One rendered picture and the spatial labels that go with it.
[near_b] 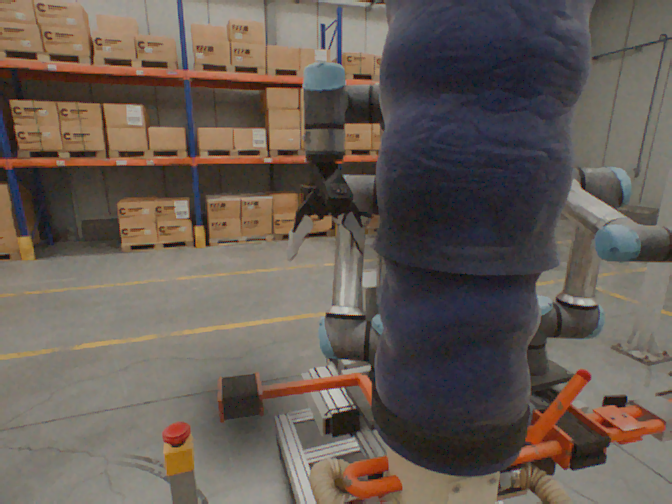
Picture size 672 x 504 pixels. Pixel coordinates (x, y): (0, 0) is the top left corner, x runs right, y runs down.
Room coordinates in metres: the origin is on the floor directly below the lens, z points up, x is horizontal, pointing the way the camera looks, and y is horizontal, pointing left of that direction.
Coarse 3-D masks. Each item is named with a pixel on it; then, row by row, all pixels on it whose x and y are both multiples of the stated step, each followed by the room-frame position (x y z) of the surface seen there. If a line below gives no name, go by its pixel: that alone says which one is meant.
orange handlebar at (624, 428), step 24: (288, 384) 0.71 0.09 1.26; (312, 384) 0.71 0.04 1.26; (336, 384) 0.73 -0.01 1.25; (360, 384) 0.72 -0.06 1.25; (600, 408) 0.63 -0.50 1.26; (624, 408) 0.64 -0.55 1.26; (624, 432) 0.57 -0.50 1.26; (648, 432) 0.58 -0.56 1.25; (384, 456) 0.51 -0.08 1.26; (528, 456) 0.52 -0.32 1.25; (384, 480) 0.46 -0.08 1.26
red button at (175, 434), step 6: (168, 426) 0.85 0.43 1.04; (174, 426) 0.85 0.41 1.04; (180, 426) 0.85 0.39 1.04; (186, 426) 0.85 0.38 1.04; (162, 432) 0.84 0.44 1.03; (168, 432) 0.83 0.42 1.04; (174, 432) 0.83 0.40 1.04; (180, 432) 0.83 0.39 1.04; (186, 432) 0.84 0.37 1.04; (162, 438) 0.82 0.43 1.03; (168, 438) 0.81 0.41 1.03; (174, 438) 0.81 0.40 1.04; (180, 438) 0.82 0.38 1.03; (186, 438) 0.83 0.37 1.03; (174, 444) 0.82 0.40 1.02; (180, 444) 0.83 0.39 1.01
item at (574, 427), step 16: (560, 416) 0.60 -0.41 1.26; (576, 416) 0.60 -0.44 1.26; (560, 432) 0.55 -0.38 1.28; (576, 432) 0.56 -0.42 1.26; (592, 432) 0.56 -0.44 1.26; (608, 432) 0.55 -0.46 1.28; (576, 448) 0.52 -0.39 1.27; (592, 448) 0.53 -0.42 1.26; (560, 464) 0.53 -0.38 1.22; (576, 464) 0.52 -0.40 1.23; (592, 464) 0.53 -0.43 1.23
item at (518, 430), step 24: (384, 408) 0.47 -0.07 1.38; (528, 408) 0.47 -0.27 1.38; (384, 432) 0.46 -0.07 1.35; (408, 432) 0.43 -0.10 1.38; (432, 432) 0.42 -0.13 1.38; (480, 432) 0.42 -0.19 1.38; (504, 432) 0.42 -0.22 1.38; (432, 456) 0.41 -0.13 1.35; (456, 456) 0.40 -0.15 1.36; (480, 456) 0.40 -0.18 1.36; (504, 456) 0.41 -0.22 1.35
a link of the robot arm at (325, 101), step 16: (320, 64) 0.73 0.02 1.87; (336, 64) 0.74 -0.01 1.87; (304, 80) 0.75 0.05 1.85; (320, 80) 0.72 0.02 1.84; (336, 80) 0.73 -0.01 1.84; (304, 96) 0.75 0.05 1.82; (320, 96) 0.72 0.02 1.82; (336, 96) 0.73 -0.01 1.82; (304, 112) 0.75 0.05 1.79; (320, 112) 0.72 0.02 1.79; (336, 112) 0.73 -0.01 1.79; (304, 128) 0.75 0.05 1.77; (320, 128) 0.80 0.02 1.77; (336, 128) 0.79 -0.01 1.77
